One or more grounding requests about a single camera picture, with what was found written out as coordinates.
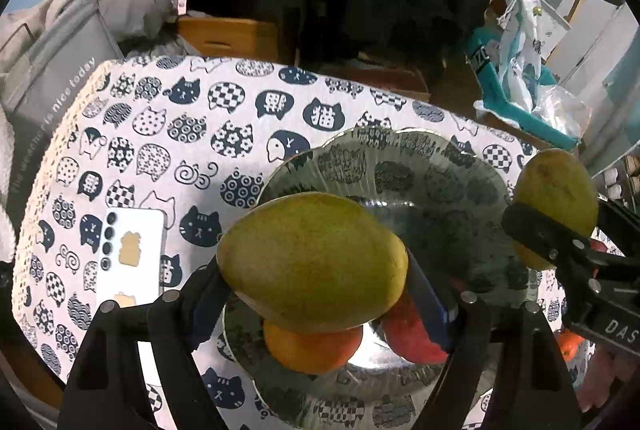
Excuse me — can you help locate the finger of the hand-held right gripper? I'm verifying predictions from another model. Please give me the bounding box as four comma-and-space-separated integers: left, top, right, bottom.
596, 196, 640, 238
501, 204, 609, 279

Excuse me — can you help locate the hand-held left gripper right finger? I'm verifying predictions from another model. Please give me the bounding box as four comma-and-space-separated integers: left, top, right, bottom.
405, 247, 583, 430

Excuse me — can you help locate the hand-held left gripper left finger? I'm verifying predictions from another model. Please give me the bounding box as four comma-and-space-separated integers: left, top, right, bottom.
57, 260, 236, 430

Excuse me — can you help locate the yellow-green mango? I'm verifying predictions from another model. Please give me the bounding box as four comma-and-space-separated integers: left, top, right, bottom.
216, 191, 409, 330
513, 148, 599, 271

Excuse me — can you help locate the orange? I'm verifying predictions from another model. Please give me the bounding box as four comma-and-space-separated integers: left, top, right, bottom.
263, 319, 364, 375
555, 329, 586, 361

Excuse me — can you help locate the clear glass bowl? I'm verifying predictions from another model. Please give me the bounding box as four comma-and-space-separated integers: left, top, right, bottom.
222, 127, 546, 430

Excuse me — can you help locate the person's right hand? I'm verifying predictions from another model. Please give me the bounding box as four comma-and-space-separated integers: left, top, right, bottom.
579, 345, 640, 413

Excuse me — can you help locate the metal shoe rack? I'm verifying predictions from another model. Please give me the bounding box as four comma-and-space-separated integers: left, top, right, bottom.
600, 160, 640, 207

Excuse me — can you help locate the white smartphone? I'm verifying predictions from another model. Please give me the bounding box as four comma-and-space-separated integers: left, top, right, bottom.
95, 207, 167, 311

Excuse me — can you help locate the clear plastic bag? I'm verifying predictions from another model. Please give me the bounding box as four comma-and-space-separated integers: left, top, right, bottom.
532, 85, 592, 139

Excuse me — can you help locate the teal box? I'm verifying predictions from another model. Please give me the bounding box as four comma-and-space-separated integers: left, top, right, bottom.
467, 27, 582, 152

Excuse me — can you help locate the white patterned box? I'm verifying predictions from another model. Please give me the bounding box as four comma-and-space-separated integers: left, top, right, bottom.
540, 0, 623, 78

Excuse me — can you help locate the cat print tablecloth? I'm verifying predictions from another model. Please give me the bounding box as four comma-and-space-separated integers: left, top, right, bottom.
12, 55, 601, 430

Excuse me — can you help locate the grey laundry bag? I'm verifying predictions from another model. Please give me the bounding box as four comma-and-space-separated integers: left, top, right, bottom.
0, 0, 126, 222

